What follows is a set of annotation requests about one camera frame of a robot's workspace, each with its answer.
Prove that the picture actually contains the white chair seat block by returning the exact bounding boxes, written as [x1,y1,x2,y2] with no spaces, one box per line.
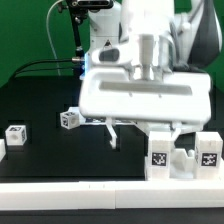
[144,148,201,183]

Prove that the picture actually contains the white chair back frame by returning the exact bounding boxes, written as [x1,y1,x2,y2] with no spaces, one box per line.
[135,121,203,135]

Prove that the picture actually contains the small white cube block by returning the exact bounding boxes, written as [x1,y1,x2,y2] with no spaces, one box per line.
[5,125,27,146]

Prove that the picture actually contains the black cables at base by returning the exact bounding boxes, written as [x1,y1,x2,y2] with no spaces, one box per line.
[9,56,84,80]

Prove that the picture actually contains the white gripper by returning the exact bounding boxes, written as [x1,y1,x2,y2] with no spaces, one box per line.
[79,47,211,148]

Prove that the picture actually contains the flat white tagged plate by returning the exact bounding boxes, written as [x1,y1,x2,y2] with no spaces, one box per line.
[68,107,132,125]

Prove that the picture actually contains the white front fence bar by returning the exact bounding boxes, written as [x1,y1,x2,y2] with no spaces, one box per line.
[0,180,224,211]

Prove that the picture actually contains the white cable behind robot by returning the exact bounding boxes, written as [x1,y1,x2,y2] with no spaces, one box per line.
[46,0,64,77]

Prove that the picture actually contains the white fence piece left edge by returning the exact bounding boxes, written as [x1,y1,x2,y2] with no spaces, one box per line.
[0,139,6,162]

